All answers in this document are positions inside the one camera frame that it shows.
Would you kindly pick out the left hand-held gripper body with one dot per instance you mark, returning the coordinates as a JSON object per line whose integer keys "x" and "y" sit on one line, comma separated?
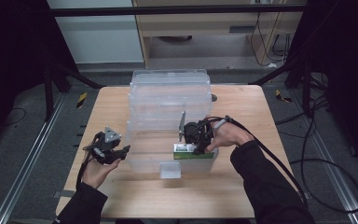
{"x": 105, "y": 146}

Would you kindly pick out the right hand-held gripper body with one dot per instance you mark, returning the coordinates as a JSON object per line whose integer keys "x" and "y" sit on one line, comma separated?
{"x": 197, "y": 132}

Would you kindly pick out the green white carton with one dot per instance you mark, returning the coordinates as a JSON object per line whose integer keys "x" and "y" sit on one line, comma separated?
{"x": 183, "y": 152}

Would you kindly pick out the clear plastic storage box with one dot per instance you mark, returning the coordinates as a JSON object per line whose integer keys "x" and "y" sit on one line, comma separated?
{"x": 167, "y": 99}

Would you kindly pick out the person's left hand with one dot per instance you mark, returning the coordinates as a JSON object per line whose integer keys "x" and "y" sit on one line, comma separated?
{"x": 98, "y": 174}

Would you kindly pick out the person's right hand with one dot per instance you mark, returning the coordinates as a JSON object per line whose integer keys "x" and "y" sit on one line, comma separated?
{"x": 230, "y": 135}

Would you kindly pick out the dark round table grommet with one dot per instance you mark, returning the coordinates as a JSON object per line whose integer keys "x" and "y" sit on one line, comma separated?
{"x": 214, "y": 98}

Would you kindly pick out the yellow black tape marker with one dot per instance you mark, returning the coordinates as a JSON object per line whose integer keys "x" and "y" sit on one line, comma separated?
{"x": 282, "y": 97}
{"x": 81, "y": 100}

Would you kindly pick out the grey tape strip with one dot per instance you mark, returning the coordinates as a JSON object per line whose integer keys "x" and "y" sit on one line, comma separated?
{"x": 63, "y": 193}

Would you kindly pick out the dark round object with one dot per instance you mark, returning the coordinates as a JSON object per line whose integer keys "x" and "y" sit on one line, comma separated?
{"x": 175, "y": 39}

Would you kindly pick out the white cabinet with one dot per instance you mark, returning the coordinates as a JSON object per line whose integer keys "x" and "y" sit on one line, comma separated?
{"x": 99, "y": 40}

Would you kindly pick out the light wooden desk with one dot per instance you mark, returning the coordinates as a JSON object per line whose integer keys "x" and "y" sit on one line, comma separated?
{"x": 199, "y": 25}

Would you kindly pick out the dark curtain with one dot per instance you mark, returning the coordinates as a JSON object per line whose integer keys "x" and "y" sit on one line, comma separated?
{"x": 348, "y": 62}
{"x": 12, "y": 62}

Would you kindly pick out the black metal frame stand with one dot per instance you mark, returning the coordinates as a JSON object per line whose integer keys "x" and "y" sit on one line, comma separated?
{"x": 306, "y": 90}
{"x": 48, "y": 93}

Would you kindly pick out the aluminium floor rail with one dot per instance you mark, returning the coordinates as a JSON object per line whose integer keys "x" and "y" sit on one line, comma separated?
{"x": 28, "y": 161}
{"x": 332, "y": 165}

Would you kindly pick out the black horizontal frame bar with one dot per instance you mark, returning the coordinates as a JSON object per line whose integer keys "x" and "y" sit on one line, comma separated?
{"x": 167, "y": 11}

